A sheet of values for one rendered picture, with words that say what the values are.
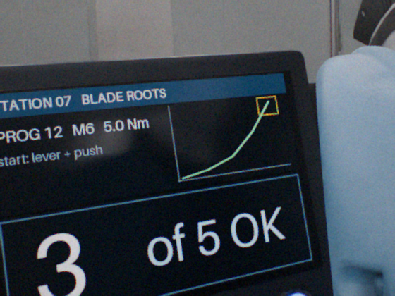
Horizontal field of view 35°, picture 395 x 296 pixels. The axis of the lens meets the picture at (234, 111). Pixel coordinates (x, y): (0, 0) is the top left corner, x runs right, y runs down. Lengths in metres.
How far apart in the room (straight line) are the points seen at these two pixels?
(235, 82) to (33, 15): 7.75
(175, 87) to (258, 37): 6.11
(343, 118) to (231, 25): 6.25
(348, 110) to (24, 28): 7.96
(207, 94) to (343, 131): 0.19
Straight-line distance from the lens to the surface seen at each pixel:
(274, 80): 0.36
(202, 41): 6.38
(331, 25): 2.48
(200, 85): 0.33
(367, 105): 0.16
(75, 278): 0.31
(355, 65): 0.18
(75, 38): 7.99
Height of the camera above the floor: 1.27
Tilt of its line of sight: 7 degrees down
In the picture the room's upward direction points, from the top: 2 degrees counter-clockwise
